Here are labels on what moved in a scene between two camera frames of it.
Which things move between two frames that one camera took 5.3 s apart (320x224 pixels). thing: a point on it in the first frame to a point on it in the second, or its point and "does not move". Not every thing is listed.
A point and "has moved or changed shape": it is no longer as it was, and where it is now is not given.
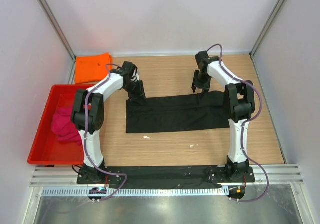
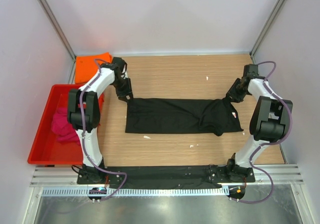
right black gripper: x=205 y=87 to x=236 y=98
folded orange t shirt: x=92 y=68 does not move
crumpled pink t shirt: x=63 y=127 does not move
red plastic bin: x=46 y=149 does not move
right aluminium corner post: x=267 y=23 does not move
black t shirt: x=207 y=110 has moved or changed shape
